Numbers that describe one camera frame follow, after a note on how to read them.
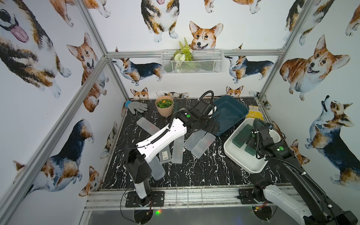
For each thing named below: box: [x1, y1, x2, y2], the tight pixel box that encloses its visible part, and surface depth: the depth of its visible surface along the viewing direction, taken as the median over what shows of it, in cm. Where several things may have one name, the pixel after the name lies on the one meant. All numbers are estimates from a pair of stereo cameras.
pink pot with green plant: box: [155, 95, 174, 118], surface depth 105 cm
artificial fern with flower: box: [173, 37, 194, 72], surface depth 86 cm
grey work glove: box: [124, 100, 148, 115], surface depth 116 cm
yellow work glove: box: [246, 105, 265, 121], surface depth 113 cm
